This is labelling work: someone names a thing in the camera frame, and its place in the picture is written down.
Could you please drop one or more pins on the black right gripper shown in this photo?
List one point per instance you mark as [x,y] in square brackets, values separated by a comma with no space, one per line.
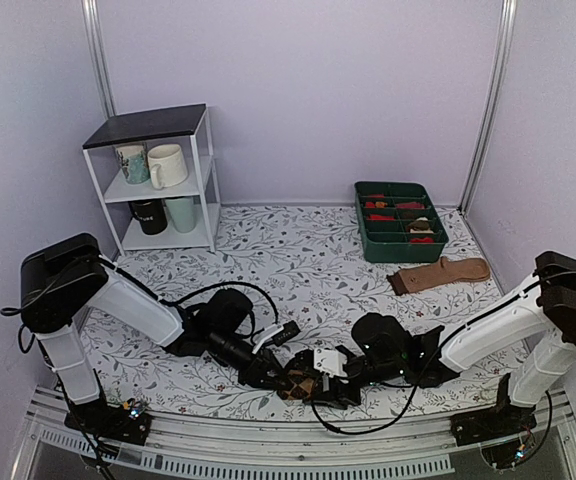
[338,397]

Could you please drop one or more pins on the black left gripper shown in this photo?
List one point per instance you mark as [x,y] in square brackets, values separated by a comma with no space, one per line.
[255,376]

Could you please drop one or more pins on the brown tan argyle sock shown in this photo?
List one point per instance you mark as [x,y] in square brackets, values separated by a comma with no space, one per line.
[300,384]

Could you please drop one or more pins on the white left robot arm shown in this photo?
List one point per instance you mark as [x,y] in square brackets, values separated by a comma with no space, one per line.
[64,278]

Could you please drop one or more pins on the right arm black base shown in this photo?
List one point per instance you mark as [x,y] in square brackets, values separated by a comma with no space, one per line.
[500,420]

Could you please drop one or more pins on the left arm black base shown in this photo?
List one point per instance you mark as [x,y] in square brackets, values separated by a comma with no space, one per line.
[128,423]

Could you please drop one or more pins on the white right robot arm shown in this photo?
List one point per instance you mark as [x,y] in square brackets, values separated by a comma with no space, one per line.
[543,303]

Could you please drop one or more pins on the floral patterned table mat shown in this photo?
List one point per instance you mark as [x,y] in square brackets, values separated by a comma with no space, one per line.
[302,264]

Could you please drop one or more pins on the plain brown sock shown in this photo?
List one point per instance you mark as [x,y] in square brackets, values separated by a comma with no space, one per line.
[439,273]

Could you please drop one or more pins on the red rolled sock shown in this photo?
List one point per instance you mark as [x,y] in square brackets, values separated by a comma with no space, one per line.
[380,218]

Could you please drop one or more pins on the green divided organizer tray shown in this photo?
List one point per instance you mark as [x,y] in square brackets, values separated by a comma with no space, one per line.
[388,242]

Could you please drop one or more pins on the mint green cup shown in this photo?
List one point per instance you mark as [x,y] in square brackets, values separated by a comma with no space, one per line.
[182,213]

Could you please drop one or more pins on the brown cream rolled sock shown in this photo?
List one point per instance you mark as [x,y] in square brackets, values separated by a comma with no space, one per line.
[421,225]

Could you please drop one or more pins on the black mug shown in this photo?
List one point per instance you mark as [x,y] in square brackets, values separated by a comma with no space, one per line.
[150,215]

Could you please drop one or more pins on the white shelf black top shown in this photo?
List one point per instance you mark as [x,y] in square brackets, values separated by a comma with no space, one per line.
[190,127]

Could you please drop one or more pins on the cream white mug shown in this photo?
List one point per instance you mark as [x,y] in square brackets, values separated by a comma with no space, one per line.
[167,166]

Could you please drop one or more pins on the teal patterned mug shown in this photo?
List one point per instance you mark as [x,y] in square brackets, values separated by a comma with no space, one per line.
[133,163]

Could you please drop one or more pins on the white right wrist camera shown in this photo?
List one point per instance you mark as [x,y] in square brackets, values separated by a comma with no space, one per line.
[330,362]

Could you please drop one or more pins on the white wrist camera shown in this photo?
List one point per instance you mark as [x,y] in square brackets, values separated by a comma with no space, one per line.
[330,362]
[275,334]

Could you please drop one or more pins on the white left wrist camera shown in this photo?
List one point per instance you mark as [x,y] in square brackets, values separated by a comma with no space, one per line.
[275,334]

